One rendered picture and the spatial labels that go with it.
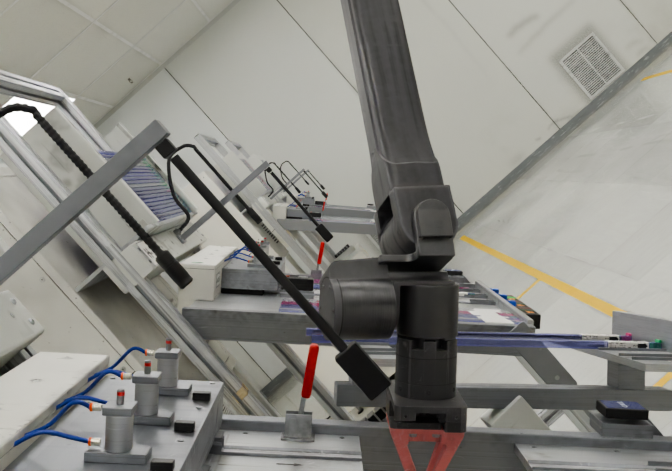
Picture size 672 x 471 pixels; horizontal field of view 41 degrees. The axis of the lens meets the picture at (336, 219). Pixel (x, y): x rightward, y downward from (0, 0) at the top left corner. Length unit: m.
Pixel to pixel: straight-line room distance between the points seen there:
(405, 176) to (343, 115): 7.60
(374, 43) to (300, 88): 7.54
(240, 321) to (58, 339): 0.37
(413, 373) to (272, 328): 1.01
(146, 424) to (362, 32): 0.44
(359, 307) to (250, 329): 1.04
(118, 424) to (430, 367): 0.28
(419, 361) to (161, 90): 7.86
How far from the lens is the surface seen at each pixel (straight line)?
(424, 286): 0.81
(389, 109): 0.90
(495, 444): 1.09
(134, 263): 1.80
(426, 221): 0.82
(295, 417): 1.03
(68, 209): 0.73
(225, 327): 1.83
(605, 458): 1.08
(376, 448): 1.07
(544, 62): 8.73
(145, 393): 0.86
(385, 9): 0.96
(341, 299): 0.79
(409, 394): 0.84
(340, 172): 8.43
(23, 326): 1.10
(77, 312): 1.88
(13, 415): 0.83
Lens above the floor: 1.23
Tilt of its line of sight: 3 degrees down
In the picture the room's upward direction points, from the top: 41 degrees counter-clockwise
